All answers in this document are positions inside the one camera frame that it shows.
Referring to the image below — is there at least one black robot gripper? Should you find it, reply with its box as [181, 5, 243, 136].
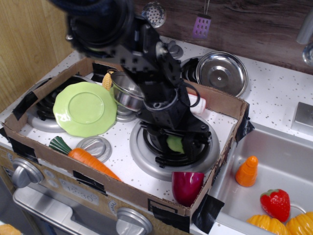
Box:
[136, 103, 211, 161]

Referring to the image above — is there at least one light green toy broccoli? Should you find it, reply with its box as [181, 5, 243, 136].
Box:
[166, 135, 184, 154]

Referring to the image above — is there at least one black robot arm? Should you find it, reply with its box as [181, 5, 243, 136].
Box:
[53, 0, 211, 162]

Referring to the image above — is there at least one stainless steel pot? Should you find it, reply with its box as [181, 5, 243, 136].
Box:
[111, 71, 144, 112]

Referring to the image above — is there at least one steel pot lid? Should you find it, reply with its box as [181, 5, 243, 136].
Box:
[196, 51, 248, 97]

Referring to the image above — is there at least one front right black burner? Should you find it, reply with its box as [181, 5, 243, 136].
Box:
[130, 121, 220, 182]

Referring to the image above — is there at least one black burner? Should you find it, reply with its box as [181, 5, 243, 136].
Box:
[27, 75, 95, 133]
[181, 56, 201, 83]
[130, 121, 220, 182]

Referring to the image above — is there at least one dark red cup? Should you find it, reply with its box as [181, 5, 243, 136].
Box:
[172, 171, 204, 207]

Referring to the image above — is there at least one middle grey stove knob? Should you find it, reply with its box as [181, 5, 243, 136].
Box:
[116, 105, 139, 122]

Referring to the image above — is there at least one grey stove knob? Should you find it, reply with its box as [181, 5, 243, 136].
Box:
[167, 41, 183, 59]
[116, 105, 139, 122]
[76, 136, 112, 163]

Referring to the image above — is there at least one back right black burner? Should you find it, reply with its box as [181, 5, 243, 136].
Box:
[181, 56, 201, 83]

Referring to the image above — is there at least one front grey stove knob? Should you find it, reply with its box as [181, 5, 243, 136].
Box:
[76, 136, 112, 163]

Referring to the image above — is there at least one small orange toy carrot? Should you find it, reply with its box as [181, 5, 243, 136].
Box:
[235, 156, 258, 187]

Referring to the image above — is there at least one back grey stove knob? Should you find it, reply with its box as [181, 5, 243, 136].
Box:
[167, 41, 183, 59]

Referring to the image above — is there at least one right oven control knob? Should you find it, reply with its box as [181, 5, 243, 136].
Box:
[116, 207, 153, 235]

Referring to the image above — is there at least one oven control knob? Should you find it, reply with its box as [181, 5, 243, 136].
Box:
[12, 158, 44, 188]
[116, 207, 153, 235]

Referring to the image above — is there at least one yellow toy corn cob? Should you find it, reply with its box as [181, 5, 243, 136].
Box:
[102, 70, 115, 91]

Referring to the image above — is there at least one light green plate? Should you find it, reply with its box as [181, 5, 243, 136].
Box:
[53, 82, 117, 138]

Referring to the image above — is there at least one grey metal sink basin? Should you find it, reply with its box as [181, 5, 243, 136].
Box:
[209, 124, 313, 235]

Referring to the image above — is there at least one hanging purple spatula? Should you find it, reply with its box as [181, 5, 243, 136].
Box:
[192, 0, 211, 39]

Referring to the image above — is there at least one red toy strawberry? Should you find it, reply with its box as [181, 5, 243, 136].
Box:
[260, 189, 291, 222]

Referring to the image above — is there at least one brown cardboard fence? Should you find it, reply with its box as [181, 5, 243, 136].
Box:
[1, 52, 250, 217]

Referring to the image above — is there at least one left orange toy pumpkin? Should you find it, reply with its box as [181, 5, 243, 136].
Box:
[246, 215, 290, 235]

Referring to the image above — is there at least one orange toy pumpkin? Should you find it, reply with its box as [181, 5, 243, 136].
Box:
[246, 215, 290, 235]
[286, 211, 313, 235]

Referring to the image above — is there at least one hanging metal strainer ladle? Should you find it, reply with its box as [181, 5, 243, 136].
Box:
[141, 1, 167, 28]

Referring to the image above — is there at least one front left black burner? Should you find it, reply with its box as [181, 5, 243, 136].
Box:
[27, 75, 95, 133]

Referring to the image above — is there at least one right orange toy pumpkin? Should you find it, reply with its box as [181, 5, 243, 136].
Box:
[286, 211, 313, 235]

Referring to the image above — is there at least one left oven control knob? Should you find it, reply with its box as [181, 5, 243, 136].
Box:
[12, 158, 44, 188]

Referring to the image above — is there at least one silver faucet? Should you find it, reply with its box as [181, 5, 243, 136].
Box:
[296, 9, 313, 67]

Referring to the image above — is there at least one orange object bottom left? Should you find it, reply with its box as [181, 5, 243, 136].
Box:
[0, 224, 21, 235]

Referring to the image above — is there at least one silver oven door handle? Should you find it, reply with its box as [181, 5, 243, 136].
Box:
[13, 187, 117, 235]

